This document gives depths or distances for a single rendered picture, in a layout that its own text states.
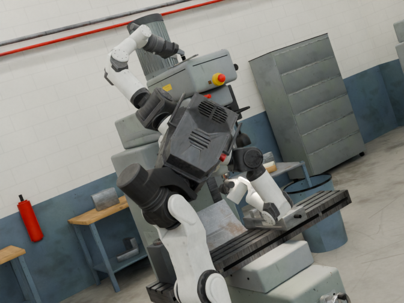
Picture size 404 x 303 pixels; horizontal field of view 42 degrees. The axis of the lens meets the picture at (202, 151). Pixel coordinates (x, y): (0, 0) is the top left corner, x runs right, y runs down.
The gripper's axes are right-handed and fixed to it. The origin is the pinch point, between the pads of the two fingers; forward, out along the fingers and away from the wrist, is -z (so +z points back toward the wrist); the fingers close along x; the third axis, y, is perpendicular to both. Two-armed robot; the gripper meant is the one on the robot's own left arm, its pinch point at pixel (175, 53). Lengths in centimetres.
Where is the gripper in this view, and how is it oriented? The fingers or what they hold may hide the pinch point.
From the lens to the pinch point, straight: 267.1
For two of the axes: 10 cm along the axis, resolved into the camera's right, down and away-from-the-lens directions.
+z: -7.4, -2.0, -6.4
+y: 0.4, -9.6, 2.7
